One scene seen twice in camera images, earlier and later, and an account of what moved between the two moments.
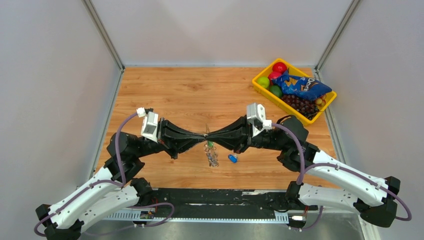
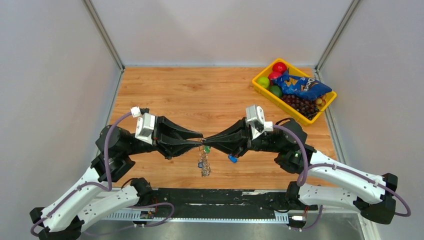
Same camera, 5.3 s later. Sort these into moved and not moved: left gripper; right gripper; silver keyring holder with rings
Moved: silver keyring holder with rings
Not moved: right gripper; left gripper
